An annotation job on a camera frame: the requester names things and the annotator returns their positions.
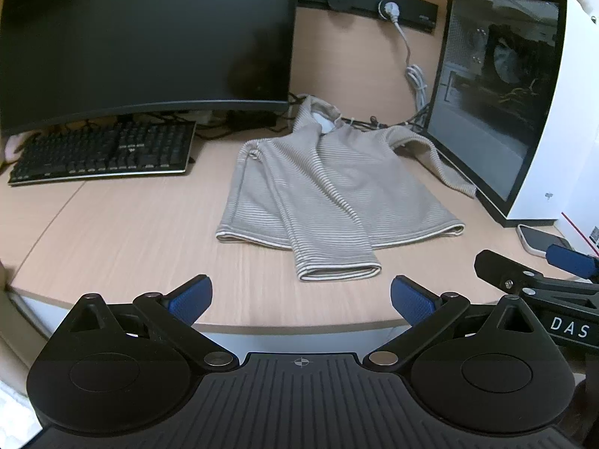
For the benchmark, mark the black power socket track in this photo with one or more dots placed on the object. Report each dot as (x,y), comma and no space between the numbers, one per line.
(355,2)

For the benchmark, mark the black curved computer monitor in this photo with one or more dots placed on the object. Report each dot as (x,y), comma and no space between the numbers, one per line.
(140,42)

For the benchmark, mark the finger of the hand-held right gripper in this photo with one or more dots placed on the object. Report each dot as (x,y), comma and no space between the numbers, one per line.
(500,269)
(573,259)

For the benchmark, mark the white bedsheet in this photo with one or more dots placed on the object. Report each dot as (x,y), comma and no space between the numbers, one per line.
(14,411)

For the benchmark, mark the white computer case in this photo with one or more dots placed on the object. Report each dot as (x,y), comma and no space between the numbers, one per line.
(575,103)

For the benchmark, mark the smartphone in white case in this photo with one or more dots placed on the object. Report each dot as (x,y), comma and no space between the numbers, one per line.
(538,239)

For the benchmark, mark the beige padded headboard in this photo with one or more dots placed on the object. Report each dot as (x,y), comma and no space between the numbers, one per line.
(14,332)

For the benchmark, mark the white vase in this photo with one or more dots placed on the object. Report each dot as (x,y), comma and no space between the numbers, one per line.
(585,0)

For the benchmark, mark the beige striped sweater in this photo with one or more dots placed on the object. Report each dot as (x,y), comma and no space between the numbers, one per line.
(337,187)

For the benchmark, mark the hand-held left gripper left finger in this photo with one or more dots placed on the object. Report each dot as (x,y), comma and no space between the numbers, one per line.
(189,299)

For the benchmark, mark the black mechanical keyboard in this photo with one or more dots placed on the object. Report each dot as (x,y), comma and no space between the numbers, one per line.
(103,154)

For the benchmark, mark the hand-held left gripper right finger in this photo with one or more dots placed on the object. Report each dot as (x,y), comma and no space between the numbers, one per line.
(414,300)

